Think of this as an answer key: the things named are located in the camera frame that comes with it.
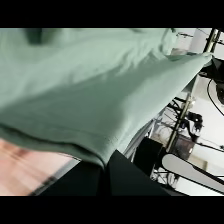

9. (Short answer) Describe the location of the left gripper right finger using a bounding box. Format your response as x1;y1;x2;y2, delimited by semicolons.
103;149;171;197

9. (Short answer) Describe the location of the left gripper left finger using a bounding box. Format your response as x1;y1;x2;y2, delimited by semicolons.
39;159;104;197

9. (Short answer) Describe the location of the pale green T-shirt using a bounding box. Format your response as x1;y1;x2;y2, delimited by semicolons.
0;27;213;169

